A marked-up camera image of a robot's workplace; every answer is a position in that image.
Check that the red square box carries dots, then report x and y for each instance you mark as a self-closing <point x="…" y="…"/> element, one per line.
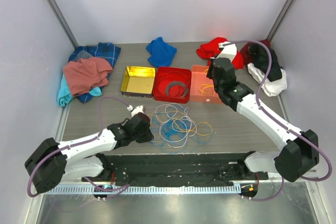
<point x="172" y="85"/>

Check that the gold metal tin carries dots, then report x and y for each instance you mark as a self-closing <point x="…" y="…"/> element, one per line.
<point x="138" y="81"/>

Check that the white cloth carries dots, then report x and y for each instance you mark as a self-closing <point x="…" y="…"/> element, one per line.
<point x="270" y="88"/>

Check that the white slotted cable duct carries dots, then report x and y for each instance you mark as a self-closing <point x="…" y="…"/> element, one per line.
<point x="85" y="189"/>

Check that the black cloth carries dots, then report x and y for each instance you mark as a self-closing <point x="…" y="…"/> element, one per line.
<point x="261" y="61"/>

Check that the dark red cloth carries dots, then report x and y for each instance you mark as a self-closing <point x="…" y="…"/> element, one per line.
<point x="247" y="57"/>

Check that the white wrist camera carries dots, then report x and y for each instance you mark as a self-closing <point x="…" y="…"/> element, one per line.
<point x="227" y="50"/>
<point x="136" y="110"/>

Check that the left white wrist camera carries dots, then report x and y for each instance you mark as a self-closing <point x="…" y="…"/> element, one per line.
<point x="136" y="110"/>

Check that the left corner aluminium post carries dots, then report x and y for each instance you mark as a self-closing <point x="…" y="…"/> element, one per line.
<point x="61" y="19"/>

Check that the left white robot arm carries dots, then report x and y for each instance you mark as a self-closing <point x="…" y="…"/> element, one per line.
<point x="47" y="164"/>

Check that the salmon pink cloth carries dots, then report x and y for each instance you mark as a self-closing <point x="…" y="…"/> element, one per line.
<point x="85" y="74"/>

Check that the blue plaid cloth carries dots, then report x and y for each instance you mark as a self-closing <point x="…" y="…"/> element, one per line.
<point x="107" y="51"/>

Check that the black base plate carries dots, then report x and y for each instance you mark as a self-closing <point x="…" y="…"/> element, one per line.
<point x="176" y="170"/>

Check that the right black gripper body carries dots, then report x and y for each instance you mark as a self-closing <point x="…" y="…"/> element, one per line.
<point x="210" y="75"/>

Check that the right corner aluminium post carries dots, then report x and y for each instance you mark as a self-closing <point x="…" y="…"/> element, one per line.
<point x="280" y="18"/>

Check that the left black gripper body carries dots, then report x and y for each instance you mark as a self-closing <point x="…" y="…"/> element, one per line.
<point x="143" y="137"/>

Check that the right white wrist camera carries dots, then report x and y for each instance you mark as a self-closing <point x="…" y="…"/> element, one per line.
<point x="227" y="50"/>

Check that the light blue cloth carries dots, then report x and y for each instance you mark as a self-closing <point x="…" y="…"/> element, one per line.
<point x="64" y="96"/>

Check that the salmon pink square box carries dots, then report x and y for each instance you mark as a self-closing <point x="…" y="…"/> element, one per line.
<point x="202" y="89"/>

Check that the corner aluminium post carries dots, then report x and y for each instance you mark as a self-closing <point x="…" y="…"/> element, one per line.
<point x="280" y="18"/>
<point x="61" y="19"/>

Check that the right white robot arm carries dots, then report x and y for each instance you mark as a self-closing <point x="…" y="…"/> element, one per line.
<point x="296" y="153"/>

